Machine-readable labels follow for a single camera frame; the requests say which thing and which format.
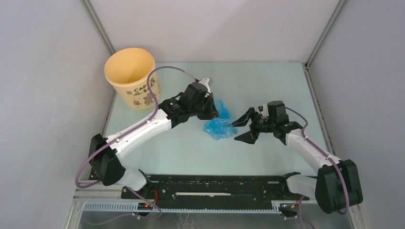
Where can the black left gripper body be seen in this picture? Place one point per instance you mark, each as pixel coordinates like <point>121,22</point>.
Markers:
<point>196,109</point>

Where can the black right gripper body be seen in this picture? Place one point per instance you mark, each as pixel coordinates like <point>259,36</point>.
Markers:
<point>262,125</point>

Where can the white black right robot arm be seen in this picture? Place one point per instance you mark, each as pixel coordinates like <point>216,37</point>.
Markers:
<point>336,187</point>

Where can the yellow capybara trash bin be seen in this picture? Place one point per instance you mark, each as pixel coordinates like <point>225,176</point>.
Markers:
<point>127,71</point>

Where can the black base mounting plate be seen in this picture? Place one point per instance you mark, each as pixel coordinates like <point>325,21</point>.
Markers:
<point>221,193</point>

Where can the small electronics board with LEDs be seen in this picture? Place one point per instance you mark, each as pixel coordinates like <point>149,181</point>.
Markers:
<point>145,206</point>

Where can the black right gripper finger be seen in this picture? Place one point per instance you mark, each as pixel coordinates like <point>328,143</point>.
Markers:
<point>249,137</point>
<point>244,119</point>

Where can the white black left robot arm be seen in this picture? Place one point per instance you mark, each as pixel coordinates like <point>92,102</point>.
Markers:
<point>108,154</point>

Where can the aluminium frame rail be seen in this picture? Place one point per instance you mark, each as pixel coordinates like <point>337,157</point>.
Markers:
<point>99,192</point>

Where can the blue plastic trash bag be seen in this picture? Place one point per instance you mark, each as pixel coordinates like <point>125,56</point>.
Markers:
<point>220,127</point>

